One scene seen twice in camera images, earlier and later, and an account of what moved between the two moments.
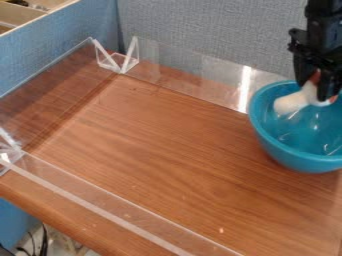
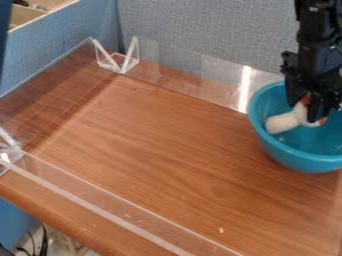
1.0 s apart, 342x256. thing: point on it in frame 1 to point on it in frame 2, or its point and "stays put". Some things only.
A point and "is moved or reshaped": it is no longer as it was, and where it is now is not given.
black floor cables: [34, 246] stays put
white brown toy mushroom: [304, 99] is moved or reshaped
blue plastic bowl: [304, 138] stays put
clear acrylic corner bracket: [120, 62] stays put
